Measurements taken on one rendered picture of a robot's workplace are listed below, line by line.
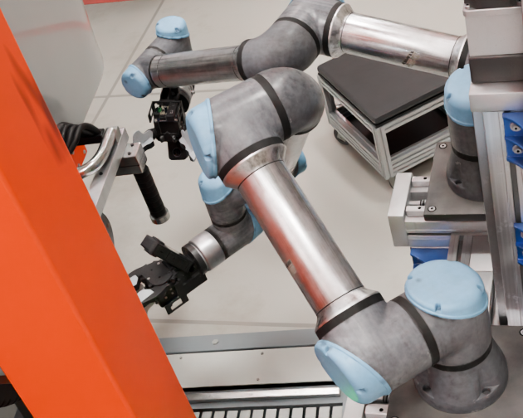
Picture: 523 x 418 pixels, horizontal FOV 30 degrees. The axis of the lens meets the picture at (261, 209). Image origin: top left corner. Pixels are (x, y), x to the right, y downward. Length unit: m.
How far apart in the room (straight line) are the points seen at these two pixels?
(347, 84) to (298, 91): 1.61
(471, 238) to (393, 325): 0.58
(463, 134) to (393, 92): 1.24
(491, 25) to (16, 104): 0.66
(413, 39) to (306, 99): 0.48
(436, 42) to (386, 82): 1.15
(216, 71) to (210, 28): 2.27
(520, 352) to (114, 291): 0.68
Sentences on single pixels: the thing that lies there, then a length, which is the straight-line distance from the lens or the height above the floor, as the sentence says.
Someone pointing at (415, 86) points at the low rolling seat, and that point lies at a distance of 3.09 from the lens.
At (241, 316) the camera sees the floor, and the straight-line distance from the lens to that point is 2.98.
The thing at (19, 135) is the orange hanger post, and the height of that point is 1.51.
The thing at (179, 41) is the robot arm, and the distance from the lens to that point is 2.33.
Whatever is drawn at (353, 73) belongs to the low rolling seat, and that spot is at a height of 0.34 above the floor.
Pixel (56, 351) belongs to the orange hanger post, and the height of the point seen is 1.20.
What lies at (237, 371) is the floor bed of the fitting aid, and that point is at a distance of 2.74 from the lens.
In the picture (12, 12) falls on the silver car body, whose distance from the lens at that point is 2.36.
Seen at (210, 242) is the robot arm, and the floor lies 0.84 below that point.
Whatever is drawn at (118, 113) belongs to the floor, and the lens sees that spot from 4.03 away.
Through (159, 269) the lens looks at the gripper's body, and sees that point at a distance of 1.95.
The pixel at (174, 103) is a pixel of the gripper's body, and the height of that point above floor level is 0.90.
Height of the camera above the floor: 2.12
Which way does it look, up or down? 40 degrees down
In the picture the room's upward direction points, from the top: 18 degrees counter-clockwise
